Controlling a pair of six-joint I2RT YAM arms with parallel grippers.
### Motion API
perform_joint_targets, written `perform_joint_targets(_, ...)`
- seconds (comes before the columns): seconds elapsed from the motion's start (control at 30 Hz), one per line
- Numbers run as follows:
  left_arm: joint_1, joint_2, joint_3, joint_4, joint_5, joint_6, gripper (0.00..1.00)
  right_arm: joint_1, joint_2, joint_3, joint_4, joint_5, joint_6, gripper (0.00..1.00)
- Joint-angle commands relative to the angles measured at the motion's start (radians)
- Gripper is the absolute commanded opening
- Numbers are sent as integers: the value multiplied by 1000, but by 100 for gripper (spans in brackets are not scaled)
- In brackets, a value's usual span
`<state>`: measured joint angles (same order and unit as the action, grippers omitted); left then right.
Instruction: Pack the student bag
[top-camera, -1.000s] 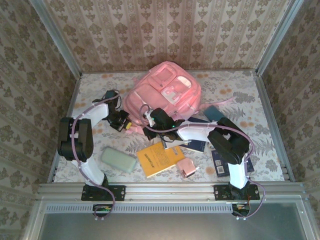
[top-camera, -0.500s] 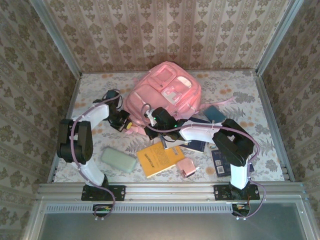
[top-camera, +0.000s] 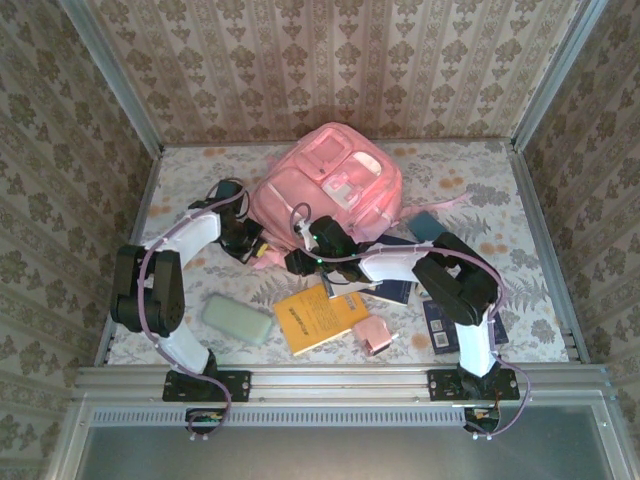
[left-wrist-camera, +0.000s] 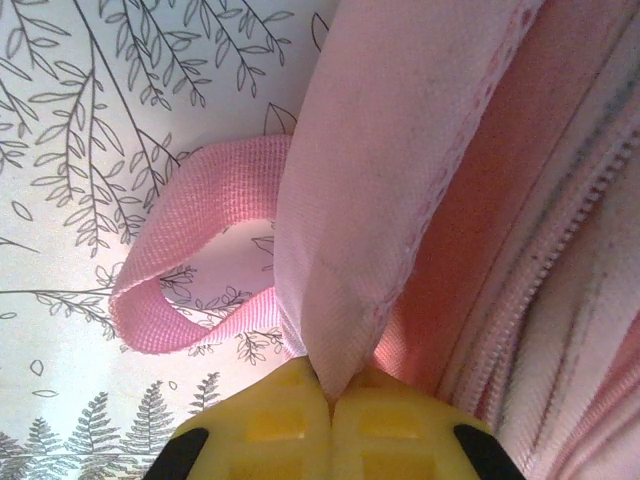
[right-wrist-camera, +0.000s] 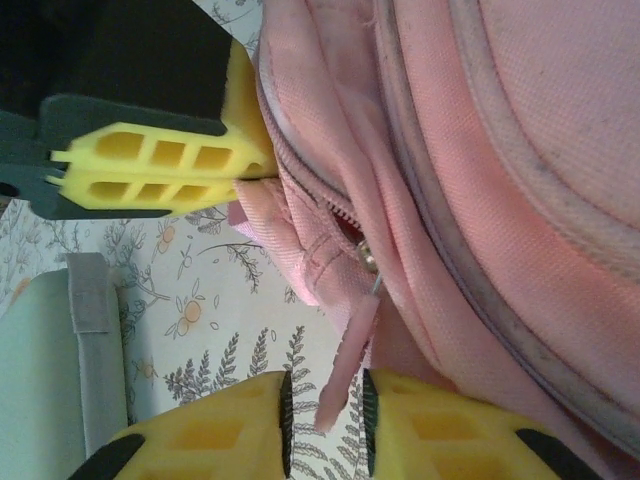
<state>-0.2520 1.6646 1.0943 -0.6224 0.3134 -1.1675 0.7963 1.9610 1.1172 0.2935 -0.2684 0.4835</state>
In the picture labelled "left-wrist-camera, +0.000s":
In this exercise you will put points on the floral patterned table cover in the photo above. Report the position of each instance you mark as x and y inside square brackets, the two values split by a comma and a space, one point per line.
[75, 200]

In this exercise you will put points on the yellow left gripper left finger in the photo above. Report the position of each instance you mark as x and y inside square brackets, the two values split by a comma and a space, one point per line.
[260, 440]

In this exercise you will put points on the pink student backpack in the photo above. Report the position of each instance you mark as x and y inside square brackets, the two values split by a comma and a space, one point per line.
[400, 175]

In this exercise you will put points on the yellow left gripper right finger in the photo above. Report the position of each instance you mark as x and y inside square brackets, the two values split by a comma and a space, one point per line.
[400, 440]

